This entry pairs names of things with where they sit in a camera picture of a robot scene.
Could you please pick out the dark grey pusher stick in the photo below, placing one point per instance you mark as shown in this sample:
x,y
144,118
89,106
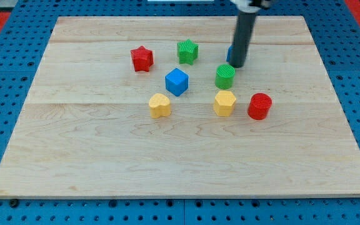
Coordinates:
x,y
241,39

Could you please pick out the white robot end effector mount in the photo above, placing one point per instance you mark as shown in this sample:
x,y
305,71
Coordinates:
x,y
252,6

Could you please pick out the green star block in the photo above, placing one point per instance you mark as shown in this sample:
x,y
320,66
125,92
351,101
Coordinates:
x,y
187,52

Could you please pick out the red star block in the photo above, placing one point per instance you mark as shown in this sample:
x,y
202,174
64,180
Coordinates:
x,y
142,59

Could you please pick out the blue block behind stick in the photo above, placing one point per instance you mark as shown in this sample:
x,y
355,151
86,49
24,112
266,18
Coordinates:
x,y
229,51

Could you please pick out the green cylinder block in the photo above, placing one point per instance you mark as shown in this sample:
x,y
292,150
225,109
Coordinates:
x,y
225,74

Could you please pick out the yellow hexagon block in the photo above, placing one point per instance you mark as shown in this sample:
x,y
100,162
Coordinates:
x,y
224,103

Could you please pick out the red cylinder block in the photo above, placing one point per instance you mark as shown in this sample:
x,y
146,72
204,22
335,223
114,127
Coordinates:
x,y
259,106

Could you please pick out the blue cube block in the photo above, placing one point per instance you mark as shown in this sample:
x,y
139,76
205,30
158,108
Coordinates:
x,y
176,82

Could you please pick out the yellow heart block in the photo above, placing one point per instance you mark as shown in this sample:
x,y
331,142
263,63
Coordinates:
x,y
159,106

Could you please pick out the wooden board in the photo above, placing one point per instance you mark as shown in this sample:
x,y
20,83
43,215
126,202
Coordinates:
x,y
85,130

